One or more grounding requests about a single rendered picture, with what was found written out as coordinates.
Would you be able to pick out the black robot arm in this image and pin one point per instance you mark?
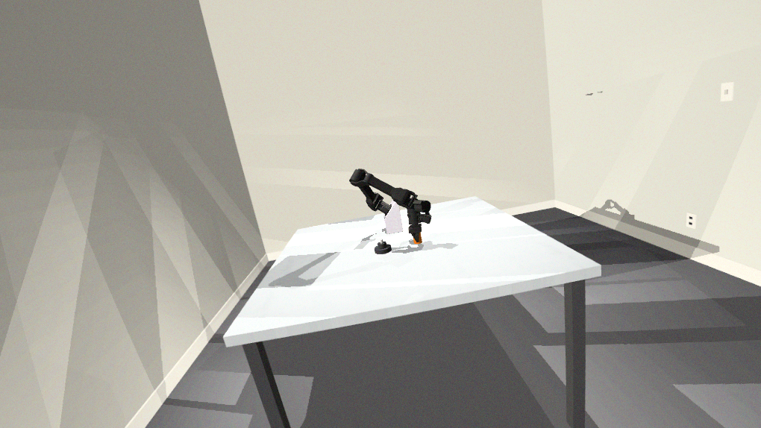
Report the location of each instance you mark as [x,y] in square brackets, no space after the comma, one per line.
[362,179]

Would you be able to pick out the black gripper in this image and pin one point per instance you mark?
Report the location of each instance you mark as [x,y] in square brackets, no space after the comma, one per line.
[415,226]

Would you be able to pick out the grey round pedestal with d-shaped shaft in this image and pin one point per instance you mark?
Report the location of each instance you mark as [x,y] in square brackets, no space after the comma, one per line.
[382,248]

